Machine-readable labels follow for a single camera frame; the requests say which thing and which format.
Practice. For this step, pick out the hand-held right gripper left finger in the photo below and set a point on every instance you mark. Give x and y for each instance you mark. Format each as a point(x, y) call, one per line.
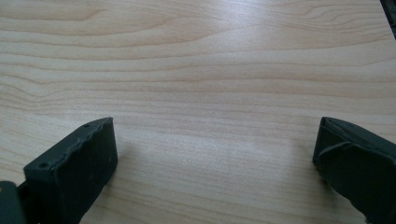
point(74, 174)

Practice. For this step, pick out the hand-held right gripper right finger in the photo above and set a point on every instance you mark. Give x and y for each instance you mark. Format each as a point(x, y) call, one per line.
point(358, 168)

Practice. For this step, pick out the dark object at table edge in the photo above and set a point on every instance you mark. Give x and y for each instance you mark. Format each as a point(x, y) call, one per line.
point(390, 9)

